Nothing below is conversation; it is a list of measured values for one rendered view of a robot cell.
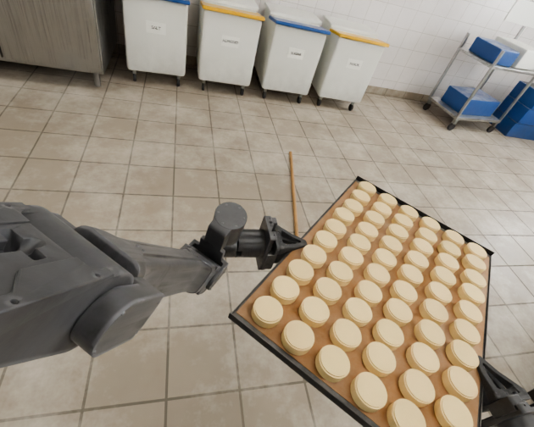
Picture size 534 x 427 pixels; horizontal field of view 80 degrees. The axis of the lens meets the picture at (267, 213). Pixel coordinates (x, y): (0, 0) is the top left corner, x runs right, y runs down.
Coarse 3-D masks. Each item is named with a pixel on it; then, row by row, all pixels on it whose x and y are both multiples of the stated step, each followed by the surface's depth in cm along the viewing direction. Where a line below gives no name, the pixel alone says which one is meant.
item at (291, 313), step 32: (320, 224) 74; (352, 224) 77; (384, 224) 80; (416, 224) 84; (288, 256) 64; (352, 288) 62; (384, 288) 64; (416, 288) 66; (288, 320) 53; (416, 320) 60; (448, 320) 62; (288, 352) 49; (352, 352) 52; (480, 352) 58; (384, 384) 49; (384, 416) 46
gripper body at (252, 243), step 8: (264, 216) 63; (264, 224) 63; (248, 232) 62; (256, 232) 62; (264, 232) 63; (272, 232) 60; (240, 240) 60; (248, 240) 61; (256, 240) 61; (264, 240) 62; (272, 240) 59; (240, 248) 60; (248, 248) 61; (256, 248) 61; (264, 248) 62; (240, 256) 62; (248, 256) 62; (256, 256) 63; (264, 256) 62
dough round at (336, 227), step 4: (328, 220) 72; (332, 220) 73; (336, 220) 73; (328, 224) 71; (332, 224) 72; (336, 224) 72; (340, 224) 72; (324, 228) 72; (328, 228) 70; (332, 228) 70; (336, 228) 71; (340, 228) 71; (344, 228) 72; (332, 232) 70; (336, 232) 70; (340, 232) 70; (344, 232) 71; (336, 236) 70; (340, 236) 70
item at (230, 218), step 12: (228, 204) 56; (216, 216) 54; (228, 216) 54; (240, 216) 55; (216, 228) 52; (228, 228) 53; (240, 228) 54; (204, 240) 56; (216, 240) 54; (228, 240) 56; (204, 252) 59; (216, 252) 57; (216, 276) 56
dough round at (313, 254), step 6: (306, 246) 64; (312, 246) 65; (306, 252) 63; (312, 252) 63; (318, 252) 64; (324, 252) 64; (306, 258) 62; (312, 258) 62; (318, 258) 62; (324, 258) 63; (312, 264) 62; (318, 264) 62
